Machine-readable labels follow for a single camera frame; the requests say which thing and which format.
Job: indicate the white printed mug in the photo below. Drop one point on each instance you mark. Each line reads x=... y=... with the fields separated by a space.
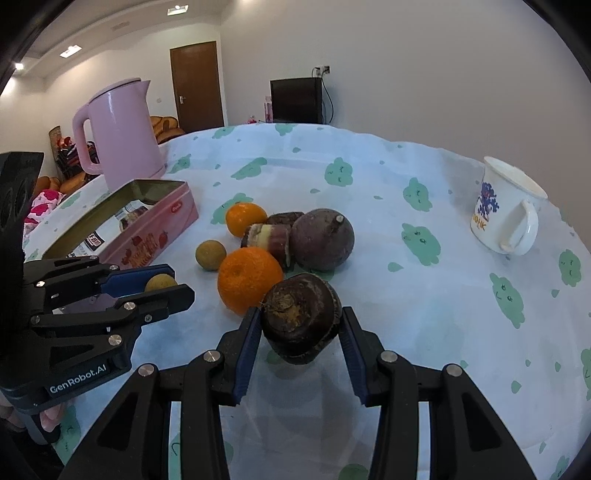
x=494 y=207

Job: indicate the pink tin box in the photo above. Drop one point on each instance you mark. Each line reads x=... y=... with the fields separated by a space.
x=152 y=235

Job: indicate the round purple beetroot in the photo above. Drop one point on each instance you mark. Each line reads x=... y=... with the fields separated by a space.
x=318 y=244

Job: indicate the brown longan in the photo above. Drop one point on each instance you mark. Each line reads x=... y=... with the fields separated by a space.
x=210 y=255
x=160 y=281

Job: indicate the wall power outlet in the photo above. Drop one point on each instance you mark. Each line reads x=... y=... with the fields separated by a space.
x=321 y=70

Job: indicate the small orange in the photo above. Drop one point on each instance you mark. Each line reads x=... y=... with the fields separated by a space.
x=244 y=219

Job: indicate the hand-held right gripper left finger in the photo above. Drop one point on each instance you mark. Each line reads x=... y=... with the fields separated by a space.
x=247 y=355

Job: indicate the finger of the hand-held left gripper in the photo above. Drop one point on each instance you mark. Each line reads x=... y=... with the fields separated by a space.
x=129 y=279
x=161 y=304

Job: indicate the brown wooden door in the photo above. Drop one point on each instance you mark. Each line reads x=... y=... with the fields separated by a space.
x=198 y=87

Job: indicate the tall pink box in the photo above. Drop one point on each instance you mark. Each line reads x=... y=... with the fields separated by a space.
x=268 y=109

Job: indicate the dark cluttered rack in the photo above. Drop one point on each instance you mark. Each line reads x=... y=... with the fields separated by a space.
x=69 y=152

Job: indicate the pink electric kettle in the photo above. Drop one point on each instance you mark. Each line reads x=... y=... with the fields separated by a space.
x=124 y=134

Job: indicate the large orange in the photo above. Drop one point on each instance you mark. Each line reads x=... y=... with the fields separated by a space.
x=244 y=281

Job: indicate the dark brown root vegetable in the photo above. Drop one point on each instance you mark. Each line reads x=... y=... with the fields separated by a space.
x=300 y=318

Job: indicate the square recessed ceiling light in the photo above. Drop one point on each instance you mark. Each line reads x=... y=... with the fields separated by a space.
x=178 y=9
x=70 y=51

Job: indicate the orange leather armchair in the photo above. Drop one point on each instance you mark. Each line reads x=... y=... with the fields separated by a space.
x=166 y=129

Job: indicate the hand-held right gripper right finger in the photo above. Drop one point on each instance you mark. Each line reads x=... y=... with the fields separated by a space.
x=353 y=360

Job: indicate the black television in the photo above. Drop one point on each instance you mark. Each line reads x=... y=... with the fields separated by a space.
x=295 y=99

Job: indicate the layered cake slice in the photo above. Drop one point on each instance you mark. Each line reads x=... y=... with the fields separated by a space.
x=272 y=240

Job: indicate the person's left hand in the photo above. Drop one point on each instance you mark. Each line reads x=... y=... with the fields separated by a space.
x=50 y=415

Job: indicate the orange leather sofa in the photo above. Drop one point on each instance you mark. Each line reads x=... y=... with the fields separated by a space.
x=69 y=184

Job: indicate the pink floral pillow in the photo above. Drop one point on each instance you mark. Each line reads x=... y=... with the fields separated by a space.
x=44 y=205

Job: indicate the dark sweet potato chunk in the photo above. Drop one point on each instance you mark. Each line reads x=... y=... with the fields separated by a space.
x=284 y=218

